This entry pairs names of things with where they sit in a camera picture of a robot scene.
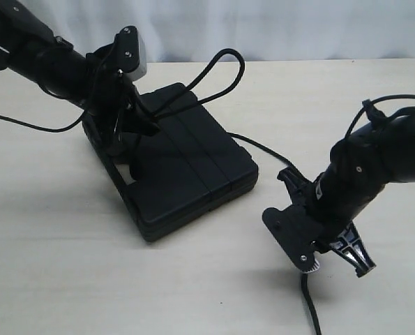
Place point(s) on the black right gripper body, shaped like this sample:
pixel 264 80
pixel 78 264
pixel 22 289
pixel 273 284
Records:
pixel 326 205

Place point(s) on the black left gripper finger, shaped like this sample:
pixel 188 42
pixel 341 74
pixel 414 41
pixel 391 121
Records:
pixel 137 118
pixel 114 144

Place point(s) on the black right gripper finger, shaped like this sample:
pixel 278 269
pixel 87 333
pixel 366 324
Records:
pixel 349 246
pixel 298 187

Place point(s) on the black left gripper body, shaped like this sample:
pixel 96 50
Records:
pixel 112 87

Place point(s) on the black plastic carrying case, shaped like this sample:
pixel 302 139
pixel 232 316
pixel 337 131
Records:
pixel 190 167

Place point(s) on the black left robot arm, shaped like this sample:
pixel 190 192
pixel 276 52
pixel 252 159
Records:
pixel 31 49

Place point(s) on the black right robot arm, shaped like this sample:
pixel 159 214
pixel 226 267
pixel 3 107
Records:
pixel 379 153

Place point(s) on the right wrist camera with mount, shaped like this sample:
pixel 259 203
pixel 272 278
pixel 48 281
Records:
pixel 295 232

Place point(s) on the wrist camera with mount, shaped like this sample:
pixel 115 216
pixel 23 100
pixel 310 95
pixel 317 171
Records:
pixel 131 55
pixel 295 232

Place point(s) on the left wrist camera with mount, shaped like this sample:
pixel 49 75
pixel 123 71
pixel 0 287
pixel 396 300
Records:
pixel 131 55

